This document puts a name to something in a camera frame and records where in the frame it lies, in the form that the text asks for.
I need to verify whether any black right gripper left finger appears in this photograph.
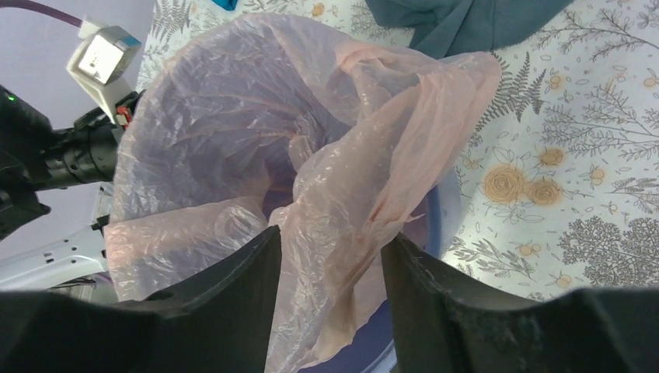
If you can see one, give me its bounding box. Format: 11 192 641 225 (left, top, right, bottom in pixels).
1 226 281 372

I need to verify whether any pink plastic trash bag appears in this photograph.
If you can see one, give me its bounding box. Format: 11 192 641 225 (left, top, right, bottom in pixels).
104 13 501 372

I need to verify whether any floral tablecloth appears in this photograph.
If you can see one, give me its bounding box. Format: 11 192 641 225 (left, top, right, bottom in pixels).
136 0 659 305

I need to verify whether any grey-blue shirt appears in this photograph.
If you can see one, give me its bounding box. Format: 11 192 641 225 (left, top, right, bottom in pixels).
366 0 572 59

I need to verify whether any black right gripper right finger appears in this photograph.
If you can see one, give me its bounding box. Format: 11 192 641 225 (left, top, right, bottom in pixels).
382 235 658 372

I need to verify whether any blue plastic trash bin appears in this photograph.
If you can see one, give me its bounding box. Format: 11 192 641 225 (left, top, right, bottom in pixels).
303 171 462 373

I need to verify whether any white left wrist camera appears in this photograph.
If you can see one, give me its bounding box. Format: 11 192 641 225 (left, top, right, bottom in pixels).
66 20 141 125

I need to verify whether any teal cloth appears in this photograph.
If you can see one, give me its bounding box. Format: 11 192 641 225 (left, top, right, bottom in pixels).
211 0 238 12

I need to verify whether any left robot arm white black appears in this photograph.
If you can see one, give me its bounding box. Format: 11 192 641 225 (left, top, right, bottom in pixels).
1 88 125 291

